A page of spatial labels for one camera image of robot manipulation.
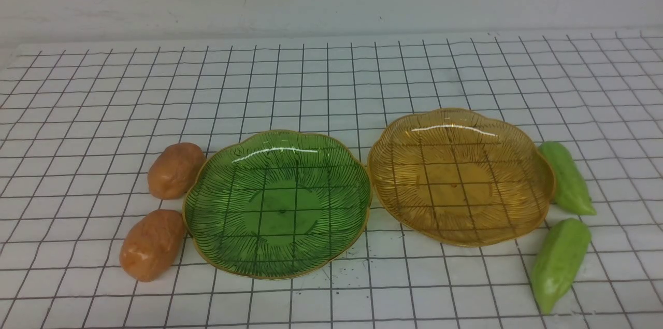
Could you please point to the brown potato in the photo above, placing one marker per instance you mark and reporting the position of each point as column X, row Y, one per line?
column 152, row 244
column 175, row 170

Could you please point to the green bitter gourd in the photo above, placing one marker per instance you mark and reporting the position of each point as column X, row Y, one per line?
column 572, row 193
column 558, row 262

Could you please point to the green glass plate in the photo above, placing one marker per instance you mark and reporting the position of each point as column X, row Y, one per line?
column 278, row 205

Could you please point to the amber glass plate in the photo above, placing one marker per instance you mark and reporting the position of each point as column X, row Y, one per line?
column 461, row 178

